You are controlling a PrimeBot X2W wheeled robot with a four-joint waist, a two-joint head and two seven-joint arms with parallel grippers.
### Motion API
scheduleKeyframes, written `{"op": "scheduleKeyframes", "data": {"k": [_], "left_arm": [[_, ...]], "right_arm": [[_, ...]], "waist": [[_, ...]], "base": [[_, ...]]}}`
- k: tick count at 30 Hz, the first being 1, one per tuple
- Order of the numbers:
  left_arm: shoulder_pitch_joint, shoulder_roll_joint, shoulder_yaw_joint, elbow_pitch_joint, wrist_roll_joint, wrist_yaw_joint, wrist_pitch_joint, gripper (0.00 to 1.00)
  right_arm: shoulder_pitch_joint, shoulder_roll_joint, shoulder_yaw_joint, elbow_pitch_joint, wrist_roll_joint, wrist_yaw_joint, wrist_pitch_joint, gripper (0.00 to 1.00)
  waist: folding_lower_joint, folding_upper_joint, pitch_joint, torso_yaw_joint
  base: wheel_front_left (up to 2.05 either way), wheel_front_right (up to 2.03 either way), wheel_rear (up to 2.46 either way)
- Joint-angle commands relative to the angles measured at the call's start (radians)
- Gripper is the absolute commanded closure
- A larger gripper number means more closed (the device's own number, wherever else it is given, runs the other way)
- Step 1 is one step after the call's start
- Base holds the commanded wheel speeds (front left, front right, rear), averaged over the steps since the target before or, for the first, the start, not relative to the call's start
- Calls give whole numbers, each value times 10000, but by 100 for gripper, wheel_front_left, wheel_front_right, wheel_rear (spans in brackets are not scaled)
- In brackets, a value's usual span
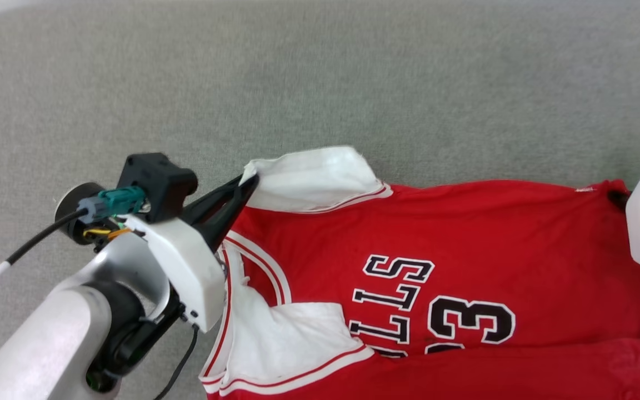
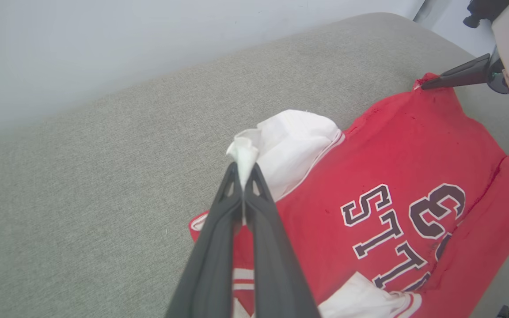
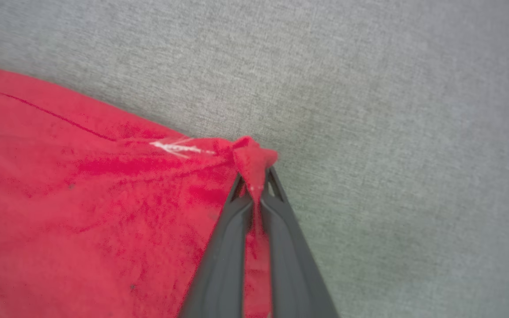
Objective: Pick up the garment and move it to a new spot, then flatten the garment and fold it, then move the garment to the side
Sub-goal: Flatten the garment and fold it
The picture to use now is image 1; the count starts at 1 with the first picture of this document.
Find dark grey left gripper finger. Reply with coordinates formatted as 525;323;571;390
202;174;260;252
181;176;244;224

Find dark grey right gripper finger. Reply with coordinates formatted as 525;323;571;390
608;189;631;212

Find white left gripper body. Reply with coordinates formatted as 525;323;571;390
54;182;227;333

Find red and white basketball jersey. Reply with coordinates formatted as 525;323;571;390
198;146;640;400

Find grey fabric sofa seat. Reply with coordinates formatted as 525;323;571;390
0;0;640;400

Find thin black looping cable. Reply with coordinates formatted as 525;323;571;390
153;324;202;400

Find teal cable connector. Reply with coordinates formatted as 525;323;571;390
78;186;148;223

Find yellow and orange wires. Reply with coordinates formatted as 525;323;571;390
82;226;133;241

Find black camera cable white band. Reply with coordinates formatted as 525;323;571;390
0;208;88;309

